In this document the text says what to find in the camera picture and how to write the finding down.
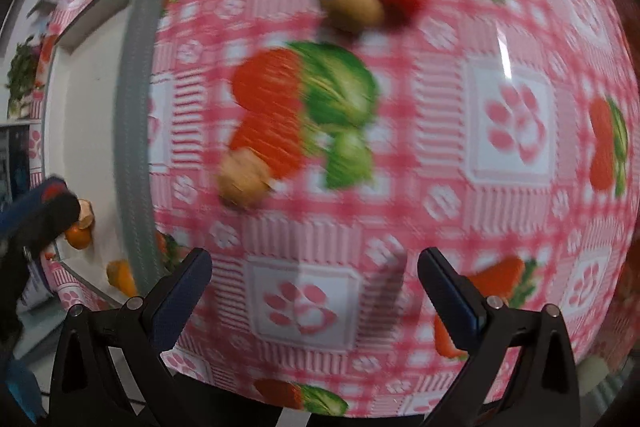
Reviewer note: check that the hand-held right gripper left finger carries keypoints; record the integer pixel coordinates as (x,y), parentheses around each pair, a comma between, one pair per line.
(182,302)

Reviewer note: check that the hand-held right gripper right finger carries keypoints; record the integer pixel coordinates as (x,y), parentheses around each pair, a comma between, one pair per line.
(450,302)

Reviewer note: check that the orange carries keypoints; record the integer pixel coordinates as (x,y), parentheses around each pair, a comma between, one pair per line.
(121,278)
(78,238)

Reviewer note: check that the blue nitrile glove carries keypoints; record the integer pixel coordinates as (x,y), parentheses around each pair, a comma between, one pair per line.
(20,389)

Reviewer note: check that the cherry tomato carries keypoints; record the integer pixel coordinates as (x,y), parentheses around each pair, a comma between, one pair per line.
(52,190)

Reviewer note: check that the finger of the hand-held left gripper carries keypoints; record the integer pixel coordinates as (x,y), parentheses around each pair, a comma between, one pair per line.
(55,222)
(20,214)

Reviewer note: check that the red checked strawberry tablecloth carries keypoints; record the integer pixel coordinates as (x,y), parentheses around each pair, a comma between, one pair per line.
(450,207)

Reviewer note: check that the white tray with grey rim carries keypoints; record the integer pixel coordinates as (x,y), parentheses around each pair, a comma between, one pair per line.
(85,107)

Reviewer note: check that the green leafy plant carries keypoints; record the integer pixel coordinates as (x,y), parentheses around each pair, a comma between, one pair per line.
(22,72)

